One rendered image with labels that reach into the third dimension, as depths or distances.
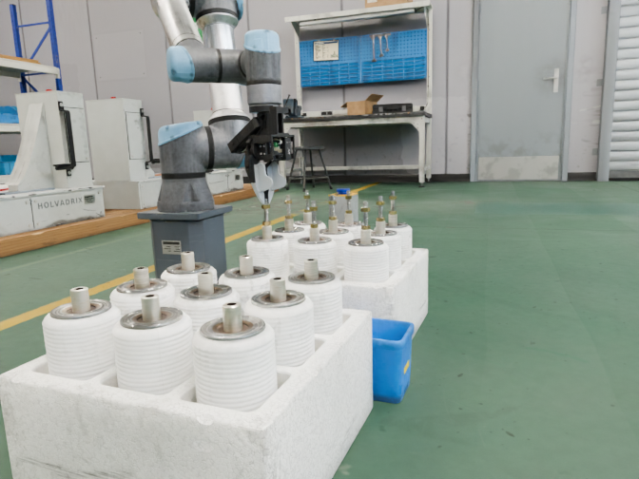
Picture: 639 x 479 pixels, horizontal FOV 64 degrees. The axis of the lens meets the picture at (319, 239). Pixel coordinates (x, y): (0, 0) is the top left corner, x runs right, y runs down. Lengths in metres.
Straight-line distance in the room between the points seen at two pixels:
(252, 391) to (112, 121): 3.16
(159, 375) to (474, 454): 0.47
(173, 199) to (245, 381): 0.85
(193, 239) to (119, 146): 2.33
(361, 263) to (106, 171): 2.84
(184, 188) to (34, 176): 1.89
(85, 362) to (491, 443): 0.60
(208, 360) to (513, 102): 5.63
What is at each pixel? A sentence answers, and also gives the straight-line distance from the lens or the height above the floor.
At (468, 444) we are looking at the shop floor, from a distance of 0.87.
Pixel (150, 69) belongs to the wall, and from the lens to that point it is 7.52.
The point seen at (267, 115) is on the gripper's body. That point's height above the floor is 0.52.
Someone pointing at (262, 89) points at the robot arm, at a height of 0.58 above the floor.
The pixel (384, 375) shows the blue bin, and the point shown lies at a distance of 0.94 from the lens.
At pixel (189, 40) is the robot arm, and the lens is 1.24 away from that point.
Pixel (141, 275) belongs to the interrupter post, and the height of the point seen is 0.27.
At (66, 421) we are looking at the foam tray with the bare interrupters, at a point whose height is 0.14.
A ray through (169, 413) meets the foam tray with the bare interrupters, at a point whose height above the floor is 0.18.
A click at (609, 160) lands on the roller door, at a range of 6.09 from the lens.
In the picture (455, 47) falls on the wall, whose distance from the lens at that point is 6.14.
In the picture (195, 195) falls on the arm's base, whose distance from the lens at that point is 1.37.
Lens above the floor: 0.46
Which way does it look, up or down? 11 degrees down
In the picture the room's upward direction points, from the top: 2 degrees counter-clockwise
